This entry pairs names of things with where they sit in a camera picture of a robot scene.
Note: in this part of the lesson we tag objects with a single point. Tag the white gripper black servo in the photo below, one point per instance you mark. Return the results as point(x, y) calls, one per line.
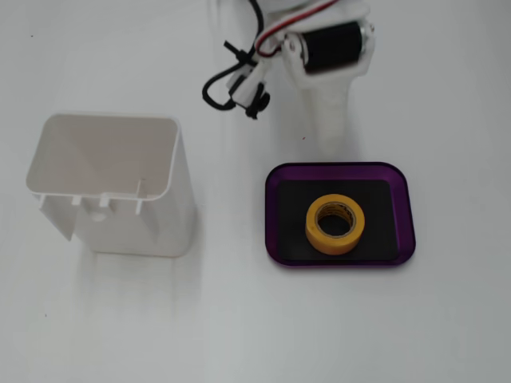
point(328, 52)

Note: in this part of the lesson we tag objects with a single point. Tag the yellow tape roll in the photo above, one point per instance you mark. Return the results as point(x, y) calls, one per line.
point(331, 244)

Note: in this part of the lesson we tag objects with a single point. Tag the white plastic open box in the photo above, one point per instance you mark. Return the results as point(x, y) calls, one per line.
point(175, 223)

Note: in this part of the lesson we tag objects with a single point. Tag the purple metal tray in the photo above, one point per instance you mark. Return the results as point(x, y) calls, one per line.
point(273, 175)

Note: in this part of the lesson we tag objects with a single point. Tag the black tray liner mat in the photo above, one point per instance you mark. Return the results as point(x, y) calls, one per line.
point(291, 223)

